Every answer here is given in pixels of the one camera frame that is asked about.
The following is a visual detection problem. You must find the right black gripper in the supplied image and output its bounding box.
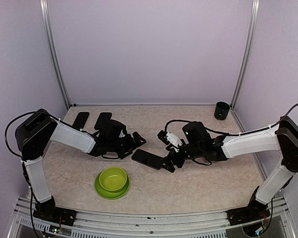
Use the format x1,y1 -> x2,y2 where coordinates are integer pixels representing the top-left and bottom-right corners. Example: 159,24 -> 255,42
156,142 -> 204,172

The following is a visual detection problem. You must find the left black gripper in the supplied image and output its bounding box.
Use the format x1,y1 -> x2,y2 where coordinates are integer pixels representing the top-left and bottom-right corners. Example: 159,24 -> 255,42
108,131 -> 147,159

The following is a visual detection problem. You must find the dark phone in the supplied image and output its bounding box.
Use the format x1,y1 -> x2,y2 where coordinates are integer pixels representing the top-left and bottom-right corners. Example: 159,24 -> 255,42
132,149 -> 162,170

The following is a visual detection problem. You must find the black phone case horizontal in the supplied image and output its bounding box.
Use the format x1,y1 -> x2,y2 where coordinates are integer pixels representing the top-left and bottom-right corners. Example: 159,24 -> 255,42
72,112 -> 90,129

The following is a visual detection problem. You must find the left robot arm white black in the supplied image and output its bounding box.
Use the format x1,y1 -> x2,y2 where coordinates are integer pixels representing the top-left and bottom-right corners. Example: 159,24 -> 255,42
5,109 -> 147,221

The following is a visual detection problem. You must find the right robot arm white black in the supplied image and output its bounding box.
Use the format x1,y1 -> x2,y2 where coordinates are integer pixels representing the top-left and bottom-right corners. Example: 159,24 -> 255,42
157,115 -> 298,220

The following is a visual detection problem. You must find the green bowl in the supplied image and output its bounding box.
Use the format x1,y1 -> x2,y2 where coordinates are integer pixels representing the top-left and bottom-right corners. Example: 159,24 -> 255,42
98,167 -> 128,192

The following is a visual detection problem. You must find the black cylinder cup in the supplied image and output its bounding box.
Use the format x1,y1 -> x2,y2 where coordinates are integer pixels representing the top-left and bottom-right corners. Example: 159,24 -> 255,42
214,102 -> 230,120

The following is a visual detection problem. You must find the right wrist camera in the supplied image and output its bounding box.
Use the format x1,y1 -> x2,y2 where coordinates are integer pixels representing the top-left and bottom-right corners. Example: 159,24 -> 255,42
157,130 -> 183,147

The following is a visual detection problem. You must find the front aluminium rail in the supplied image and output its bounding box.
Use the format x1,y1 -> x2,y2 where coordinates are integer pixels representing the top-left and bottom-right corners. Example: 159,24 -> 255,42
4,197 -> 298,238

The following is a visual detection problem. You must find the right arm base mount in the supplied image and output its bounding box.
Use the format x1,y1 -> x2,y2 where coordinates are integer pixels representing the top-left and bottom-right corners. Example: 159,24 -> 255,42
227,186 -> 271,226

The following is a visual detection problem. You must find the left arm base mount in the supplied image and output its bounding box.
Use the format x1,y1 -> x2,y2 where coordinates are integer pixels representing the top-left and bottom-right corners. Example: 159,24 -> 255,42
33,196 -> 76,227

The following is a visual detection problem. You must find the left aluminium frame post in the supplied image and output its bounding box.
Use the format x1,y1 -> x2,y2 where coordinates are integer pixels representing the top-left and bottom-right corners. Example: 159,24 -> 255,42
40,0 -> 71,110

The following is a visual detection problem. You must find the aluminium frame post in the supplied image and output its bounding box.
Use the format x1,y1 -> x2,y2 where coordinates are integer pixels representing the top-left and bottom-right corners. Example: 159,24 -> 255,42
40,0 -> 71,110
230,0 -> 260,110

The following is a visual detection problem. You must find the right aluminium frame post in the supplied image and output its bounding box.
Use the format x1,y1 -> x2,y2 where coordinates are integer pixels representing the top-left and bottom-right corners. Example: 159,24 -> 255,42
230,0 -> 260,110

